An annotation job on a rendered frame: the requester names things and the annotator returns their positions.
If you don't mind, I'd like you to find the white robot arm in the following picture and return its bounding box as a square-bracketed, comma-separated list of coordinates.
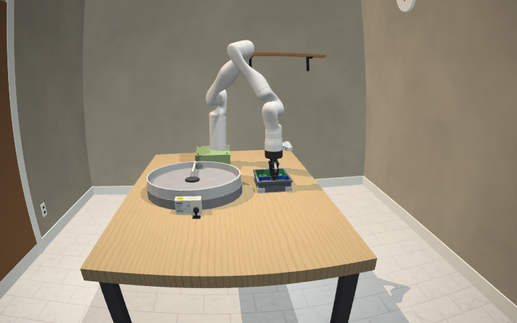
[206, 40, 292, 151]

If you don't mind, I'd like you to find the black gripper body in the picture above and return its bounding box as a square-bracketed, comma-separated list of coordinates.
[265, 150, 283, 171]

